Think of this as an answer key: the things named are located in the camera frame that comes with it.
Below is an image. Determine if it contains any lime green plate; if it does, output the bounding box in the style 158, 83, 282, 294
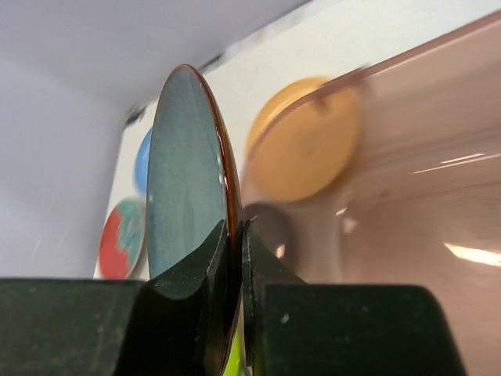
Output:
223, 327, 246, 376

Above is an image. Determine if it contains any dark teal blossom plate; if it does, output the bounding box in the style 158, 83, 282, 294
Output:
146, 63, 244, 375

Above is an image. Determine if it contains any pink transparent plastic bin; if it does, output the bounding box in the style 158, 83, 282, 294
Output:
243, 12, 500, 375

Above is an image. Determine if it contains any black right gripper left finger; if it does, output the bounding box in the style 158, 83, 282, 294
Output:
1, 221, 229, 375

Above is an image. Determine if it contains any light blue plastic plate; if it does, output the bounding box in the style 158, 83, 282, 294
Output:
133, 128, 153, 196

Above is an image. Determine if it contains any red teal floral plate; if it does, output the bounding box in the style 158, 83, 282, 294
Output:
98, 197, 146, 280

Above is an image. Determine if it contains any black glossy plate upper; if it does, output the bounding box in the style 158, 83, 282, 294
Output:
243, 202, 298, 272

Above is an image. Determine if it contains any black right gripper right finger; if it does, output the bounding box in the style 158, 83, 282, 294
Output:
242, 221, 466, 375

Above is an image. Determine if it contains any orange plastic plate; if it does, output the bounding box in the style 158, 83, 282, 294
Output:
243, 76, 362, 202

